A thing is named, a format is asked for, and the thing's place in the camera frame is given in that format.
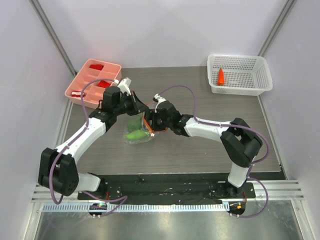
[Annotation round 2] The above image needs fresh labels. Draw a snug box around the aluminium frame rail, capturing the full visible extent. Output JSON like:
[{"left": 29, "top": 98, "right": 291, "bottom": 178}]
[{"left": 31, "top": 179, "right": 305, "bottom": 202}]

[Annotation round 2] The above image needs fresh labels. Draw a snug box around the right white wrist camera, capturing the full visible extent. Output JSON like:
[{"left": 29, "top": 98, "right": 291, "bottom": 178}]
[{"left": 153, "top": 93, "right": 167, "bottom": 111}]

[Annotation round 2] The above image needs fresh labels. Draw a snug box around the red fake food middle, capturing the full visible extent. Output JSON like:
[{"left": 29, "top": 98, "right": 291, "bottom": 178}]
[{"left": 97, "top": 80, "right": 111, "bottom": 88}]

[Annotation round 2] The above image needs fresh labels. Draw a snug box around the red fake food top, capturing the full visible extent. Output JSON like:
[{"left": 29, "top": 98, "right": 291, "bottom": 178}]
[{"left": 89, "top": 64, "right": 104, "bottom": 71}]

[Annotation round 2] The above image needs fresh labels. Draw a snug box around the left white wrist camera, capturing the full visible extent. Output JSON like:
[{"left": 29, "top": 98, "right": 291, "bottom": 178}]
[{"left": 114, "top": 77, "right": 132, "bottom": 95}]

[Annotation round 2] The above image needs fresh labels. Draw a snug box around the white perforated plastic basket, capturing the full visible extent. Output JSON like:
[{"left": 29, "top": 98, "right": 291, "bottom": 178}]
[{"left": 207, "top": 54, "right": 273, "bottom": 97}]

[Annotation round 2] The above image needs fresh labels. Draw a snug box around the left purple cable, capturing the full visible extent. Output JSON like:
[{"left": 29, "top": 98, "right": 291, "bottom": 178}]
[{"left": 49, "top": 79, "right": 128, "bottom": 223}]

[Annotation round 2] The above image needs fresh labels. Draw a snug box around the red white fake food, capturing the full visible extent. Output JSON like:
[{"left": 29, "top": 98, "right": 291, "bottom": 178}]
[{"left": 71, "top": 91, "right": 86, "bottom": 98}]

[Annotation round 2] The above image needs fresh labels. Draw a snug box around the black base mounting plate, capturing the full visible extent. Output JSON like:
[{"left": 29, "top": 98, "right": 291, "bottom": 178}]
[{"left": 92, "top": 173, "right": 256, "bottom": 206}]

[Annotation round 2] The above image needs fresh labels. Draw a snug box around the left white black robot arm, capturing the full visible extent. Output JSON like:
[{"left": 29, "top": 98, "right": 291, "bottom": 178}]
[{"left": 38, "top": 86, "right": 150, "bottom": 200}]

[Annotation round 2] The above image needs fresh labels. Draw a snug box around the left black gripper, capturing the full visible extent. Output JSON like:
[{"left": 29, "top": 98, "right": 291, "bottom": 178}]
[{"left": 114, "top": 91, "right": 149, "bottom": 117}]

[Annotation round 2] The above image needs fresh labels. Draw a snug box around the pink compartment tray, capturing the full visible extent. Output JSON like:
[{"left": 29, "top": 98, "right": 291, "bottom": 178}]
[{"left": 64, "top": 59, "right": 122, "bottom": 109}]

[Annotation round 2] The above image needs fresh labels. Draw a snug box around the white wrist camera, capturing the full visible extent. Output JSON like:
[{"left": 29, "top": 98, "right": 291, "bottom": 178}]
[
  {"left": 114, "top": 77, "right": 132, "bottom": 95},
  {"left": 153, "top": 93, "right": 167, "bottom": 111}
]

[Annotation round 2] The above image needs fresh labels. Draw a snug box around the clear orange zip top bag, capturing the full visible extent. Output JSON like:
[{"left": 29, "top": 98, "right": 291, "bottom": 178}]
[{"left": 123, "top": 112, "right": 168, "bottom": 145}]

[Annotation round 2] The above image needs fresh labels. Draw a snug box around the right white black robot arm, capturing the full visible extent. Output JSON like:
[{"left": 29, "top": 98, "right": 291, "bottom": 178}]
[{"left": 143, "top": 100, "right": 263, "bottom": 198}]

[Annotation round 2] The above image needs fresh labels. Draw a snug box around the green fake pepper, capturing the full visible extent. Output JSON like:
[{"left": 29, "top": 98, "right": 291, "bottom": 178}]
[{"left": 126, "top": 115, "right": 142, "bottom": 133}]

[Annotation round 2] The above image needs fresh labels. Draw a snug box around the orange fake carrot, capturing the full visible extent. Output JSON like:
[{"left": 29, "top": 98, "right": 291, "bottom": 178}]
[{"left": 217, "top": 68, "right": 225, "bottom": 86}]

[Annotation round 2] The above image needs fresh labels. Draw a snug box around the green fake pea pod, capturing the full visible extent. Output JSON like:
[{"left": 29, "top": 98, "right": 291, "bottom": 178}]
[{"left": 125, "top": 129, "right": 149, "bottom": 141}]

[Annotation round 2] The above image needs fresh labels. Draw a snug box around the white slotted cable duct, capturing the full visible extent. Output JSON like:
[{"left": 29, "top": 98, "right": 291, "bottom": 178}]
[{"left": 42, "top": 201, "right": 230, "bottom": 213}]

